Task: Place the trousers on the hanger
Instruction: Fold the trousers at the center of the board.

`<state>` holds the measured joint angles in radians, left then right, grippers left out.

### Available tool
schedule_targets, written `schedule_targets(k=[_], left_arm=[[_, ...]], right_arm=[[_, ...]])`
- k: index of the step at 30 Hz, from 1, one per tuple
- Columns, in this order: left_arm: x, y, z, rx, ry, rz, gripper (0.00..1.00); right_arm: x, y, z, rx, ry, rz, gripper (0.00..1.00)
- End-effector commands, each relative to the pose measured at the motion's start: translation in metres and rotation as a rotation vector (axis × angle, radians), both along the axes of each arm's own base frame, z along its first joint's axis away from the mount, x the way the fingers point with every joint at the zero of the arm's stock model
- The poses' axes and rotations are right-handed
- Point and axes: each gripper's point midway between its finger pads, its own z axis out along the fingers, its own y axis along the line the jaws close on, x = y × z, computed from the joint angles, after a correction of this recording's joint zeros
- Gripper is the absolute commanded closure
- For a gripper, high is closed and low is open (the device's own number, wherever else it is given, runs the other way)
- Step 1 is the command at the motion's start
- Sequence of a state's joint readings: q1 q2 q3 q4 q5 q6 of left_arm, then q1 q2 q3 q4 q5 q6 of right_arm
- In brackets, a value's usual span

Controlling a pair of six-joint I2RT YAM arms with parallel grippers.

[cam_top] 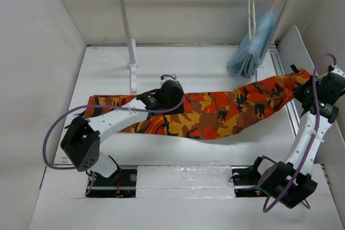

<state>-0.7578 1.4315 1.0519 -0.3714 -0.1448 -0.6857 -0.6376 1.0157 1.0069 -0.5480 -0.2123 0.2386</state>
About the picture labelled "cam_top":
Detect orange camouflage trousers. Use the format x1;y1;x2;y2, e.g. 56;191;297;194
64;64;315;141

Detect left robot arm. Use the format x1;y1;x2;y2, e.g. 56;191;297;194
60;74;184;185

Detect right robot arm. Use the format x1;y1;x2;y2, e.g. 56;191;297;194
249;68;344;212

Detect light blue hanging garment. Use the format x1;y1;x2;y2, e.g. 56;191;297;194
227;11;276;78

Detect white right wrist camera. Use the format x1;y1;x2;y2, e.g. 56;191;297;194
327;64;345;78

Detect red wire hanger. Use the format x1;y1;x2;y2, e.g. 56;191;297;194
250;0;278;55

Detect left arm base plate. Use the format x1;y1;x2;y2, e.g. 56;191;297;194
86;166;137;198

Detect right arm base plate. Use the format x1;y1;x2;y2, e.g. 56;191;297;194
229;166;267;198

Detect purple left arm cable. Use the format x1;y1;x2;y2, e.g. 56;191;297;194
43;75;185;196

